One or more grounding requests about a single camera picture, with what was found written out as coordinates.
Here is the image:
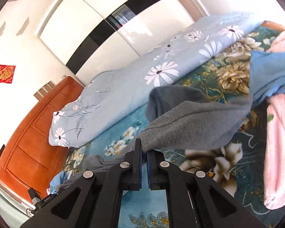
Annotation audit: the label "grey sweatshirt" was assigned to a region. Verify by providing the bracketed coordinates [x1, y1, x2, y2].
[59, 85, 254, 191]

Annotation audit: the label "folded blue garment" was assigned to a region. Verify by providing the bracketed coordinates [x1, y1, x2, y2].
[49, 171, 68, 194]

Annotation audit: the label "orange wooden headboard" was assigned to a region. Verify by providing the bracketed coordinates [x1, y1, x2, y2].
[0, 76, 83, 202]

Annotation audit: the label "blue floral bed blanket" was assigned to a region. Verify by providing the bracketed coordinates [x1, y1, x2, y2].
[62, 26, 285, 228]

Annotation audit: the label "pink fleece garment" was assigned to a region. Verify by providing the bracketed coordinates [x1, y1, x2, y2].
[262, 29, 285, 211]

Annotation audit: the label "light blue daisy duvet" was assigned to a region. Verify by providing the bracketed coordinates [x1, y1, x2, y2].
[48, 13, 263, 148]

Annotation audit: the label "blue sweatpants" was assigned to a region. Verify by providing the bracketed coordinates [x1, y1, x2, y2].
[250, 51, 285, 107]

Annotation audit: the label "white black sliding wardrobe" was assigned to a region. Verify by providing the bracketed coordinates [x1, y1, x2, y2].
[40, 0, 206, 84]

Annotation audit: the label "red wall decoration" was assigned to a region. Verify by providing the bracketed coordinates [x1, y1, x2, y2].
[0, 64, 16, 84]

